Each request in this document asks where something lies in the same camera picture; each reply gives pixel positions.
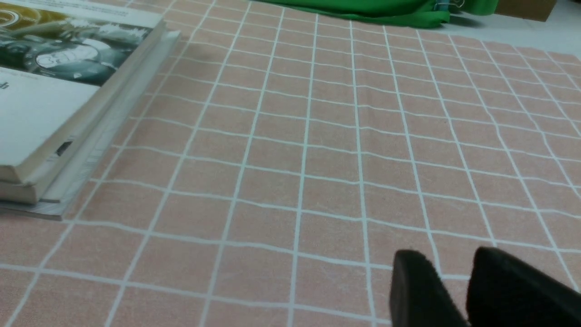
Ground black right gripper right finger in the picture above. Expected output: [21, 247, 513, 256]
[466, 247, 581, 327]

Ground brown cardboard box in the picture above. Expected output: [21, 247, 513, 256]
[495, 0, 557, 21]

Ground bottom thin white book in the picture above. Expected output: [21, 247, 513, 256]
[1, 91, 143, 221]

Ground green cloth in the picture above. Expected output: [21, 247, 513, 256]
[268, 0, 498, 29]

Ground middle white book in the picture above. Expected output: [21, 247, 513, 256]
[1, 31, 180, 206]

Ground pink grid-pattern tablecloth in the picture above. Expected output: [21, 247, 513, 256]
[1, 0, 580, 327]

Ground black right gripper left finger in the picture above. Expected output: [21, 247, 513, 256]
[389, 250, 468, 327]

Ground top white photo-cover book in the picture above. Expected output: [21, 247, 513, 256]
[0, 0, 165, 184]

